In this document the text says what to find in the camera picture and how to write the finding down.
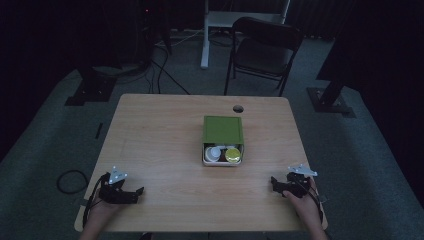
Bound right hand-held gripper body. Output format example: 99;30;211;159
282;163;319;199

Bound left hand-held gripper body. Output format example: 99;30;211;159
98;166;134;205

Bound yellow-lidded coffee capsule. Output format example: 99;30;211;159
224;147;242;164

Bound white drawer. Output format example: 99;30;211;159
201;142;245;167

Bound person's left hand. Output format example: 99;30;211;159
88;197;126;222

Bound person's right hand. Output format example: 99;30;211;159
283;178;323;230

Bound large white capsule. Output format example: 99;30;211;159
204;145;222;163

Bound green box cover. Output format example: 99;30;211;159
202;115;245;146

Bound black stand with base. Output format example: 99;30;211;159
306;33;357;119
64;64;118;107

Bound black folding chair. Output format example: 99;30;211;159
223;16;305;98

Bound dark equipment rack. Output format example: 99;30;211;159
99;0;174;69

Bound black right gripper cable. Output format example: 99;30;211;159
305;184;325;224

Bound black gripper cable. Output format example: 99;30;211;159
305;184;325;224
82;173;111;228

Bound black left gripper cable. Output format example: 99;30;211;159
82;173;111;228

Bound coiled black cable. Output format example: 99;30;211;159
56;169;90;195

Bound black floor cables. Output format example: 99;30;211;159
145;41;192;96

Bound white floor cable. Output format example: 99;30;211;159
155;29;205;47

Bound white desk frame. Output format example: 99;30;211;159
200;0;291;70

